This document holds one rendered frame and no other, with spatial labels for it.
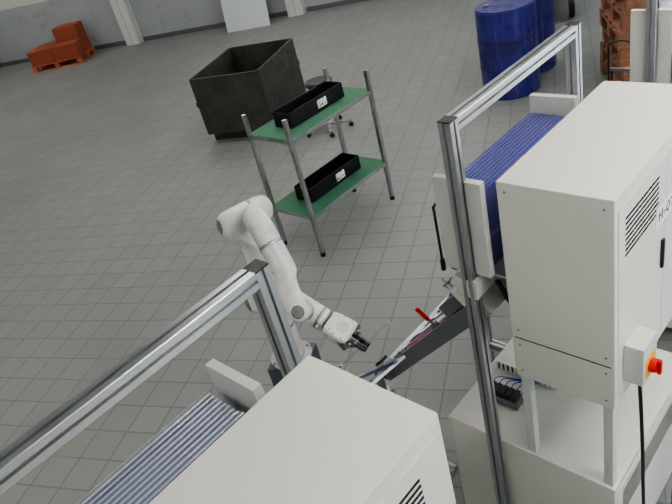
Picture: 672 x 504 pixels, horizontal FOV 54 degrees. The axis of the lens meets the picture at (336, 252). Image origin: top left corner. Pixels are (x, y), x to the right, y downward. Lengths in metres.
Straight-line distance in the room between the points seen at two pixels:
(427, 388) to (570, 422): 1.21
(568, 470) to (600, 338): 0.66
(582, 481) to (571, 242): 0.98
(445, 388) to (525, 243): 1.87
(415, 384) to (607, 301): 1.97
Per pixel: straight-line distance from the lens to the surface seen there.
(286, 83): 7.57
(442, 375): 3.70
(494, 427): 2.47
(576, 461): 2.51
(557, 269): 1.88
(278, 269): 2.33
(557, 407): 2.66
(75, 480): 4.04
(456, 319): 2.23
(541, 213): 1.80
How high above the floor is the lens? 2.59
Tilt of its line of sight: 32 degrees down
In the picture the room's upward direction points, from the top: 15 degrees counter-clockwise
